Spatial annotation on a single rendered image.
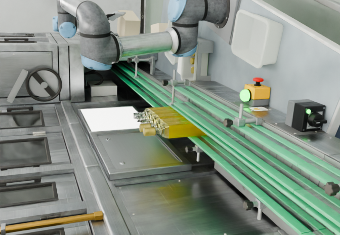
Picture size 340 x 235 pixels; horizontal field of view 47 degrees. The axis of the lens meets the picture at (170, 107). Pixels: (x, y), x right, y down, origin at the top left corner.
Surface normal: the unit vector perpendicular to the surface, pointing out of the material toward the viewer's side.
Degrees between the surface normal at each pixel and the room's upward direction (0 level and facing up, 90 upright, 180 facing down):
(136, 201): 90
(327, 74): 0
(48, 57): 90
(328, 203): 90
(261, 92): 90
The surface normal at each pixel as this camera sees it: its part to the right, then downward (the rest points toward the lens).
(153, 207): 0.05, -0.96
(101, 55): 0.48, 0.37
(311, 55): -0.94, 0.06
